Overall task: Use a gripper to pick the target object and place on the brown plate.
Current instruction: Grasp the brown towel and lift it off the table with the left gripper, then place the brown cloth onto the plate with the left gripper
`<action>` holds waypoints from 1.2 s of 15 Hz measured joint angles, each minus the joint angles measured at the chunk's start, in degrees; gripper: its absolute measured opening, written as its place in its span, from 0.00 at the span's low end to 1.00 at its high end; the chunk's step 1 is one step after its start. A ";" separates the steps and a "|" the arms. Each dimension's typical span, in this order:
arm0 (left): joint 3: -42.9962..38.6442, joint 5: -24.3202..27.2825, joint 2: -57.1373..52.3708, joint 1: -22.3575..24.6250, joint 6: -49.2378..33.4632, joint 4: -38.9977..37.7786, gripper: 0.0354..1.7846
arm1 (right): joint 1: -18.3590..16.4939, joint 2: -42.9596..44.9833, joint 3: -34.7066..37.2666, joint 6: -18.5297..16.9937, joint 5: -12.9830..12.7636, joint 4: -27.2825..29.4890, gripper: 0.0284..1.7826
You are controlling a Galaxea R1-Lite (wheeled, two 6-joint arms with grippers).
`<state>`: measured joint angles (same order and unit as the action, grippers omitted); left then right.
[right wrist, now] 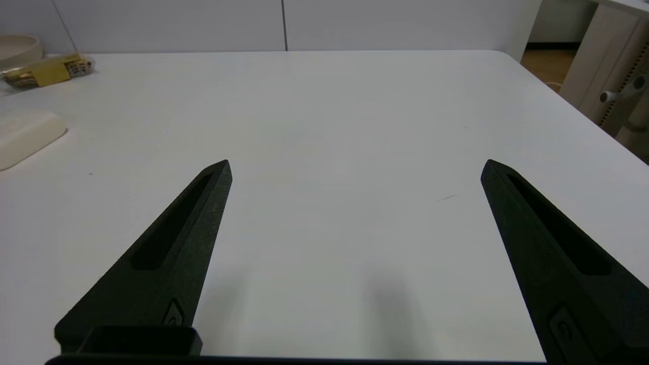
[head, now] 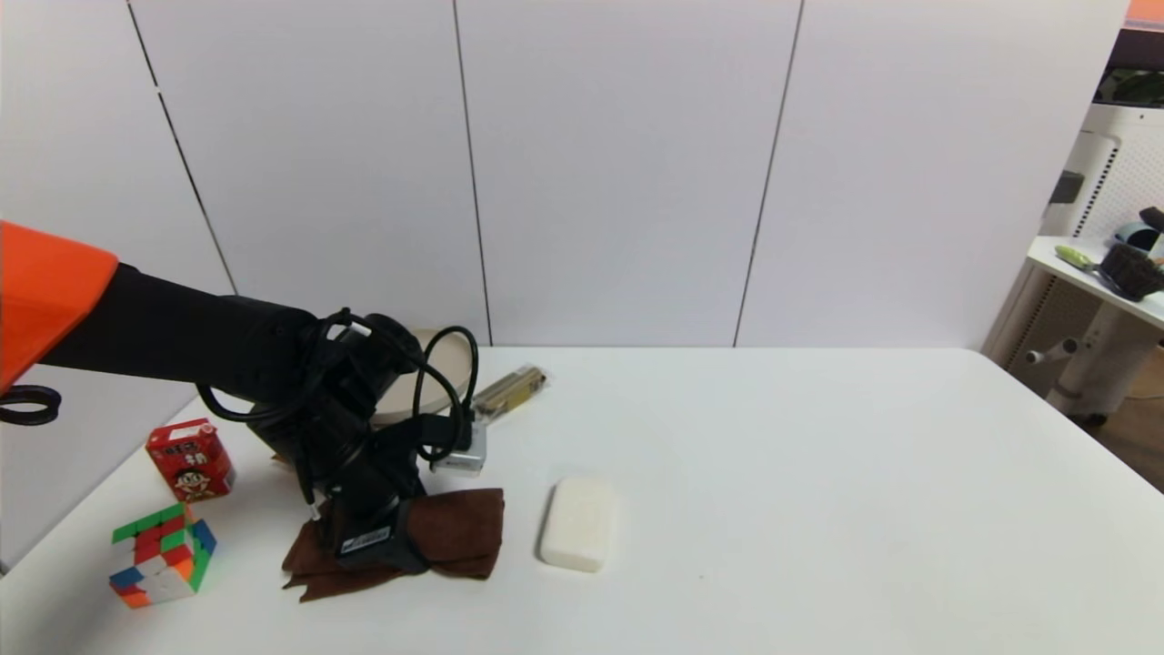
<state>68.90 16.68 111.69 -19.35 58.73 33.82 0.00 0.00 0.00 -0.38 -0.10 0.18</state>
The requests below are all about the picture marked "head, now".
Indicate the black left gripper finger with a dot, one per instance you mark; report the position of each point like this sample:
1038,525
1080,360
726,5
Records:
411,546

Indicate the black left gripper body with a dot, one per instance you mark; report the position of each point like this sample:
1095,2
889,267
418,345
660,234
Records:
366,540

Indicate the brown towel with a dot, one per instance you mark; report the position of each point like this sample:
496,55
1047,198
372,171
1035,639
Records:
459,532

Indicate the black and orange left arm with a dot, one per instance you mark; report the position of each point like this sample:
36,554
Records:
164,332

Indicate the beige round plate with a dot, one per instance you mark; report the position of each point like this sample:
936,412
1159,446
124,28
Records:
427,382

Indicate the white rectangular soap block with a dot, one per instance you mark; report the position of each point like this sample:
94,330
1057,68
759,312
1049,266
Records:
577,523

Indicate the wrapped snack bar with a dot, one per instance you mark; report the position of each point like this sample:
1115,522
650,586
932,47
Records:
509,391

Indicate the red milk carton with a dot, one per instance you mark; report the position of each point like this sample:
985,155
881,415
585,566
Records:
191,459

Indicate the colourful Rubik's cube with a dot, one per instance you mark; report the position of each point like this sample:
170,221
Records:
164,557

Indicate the white side table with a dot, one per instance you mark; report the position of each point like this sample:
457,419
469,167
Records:
1091,346

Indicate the dark woven basket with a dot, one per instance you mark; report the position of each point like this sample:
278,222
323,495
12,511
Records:
1129,271

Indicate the white perforated cabinet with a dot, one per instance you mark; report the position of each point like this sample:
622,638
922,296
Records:
1091,182

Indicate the light blue bowl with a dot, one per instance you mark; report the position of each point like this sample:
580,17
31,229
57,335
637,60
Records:
1135,236

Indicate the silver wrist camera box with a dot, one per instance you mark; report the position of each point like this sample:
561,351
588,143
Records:
462,452

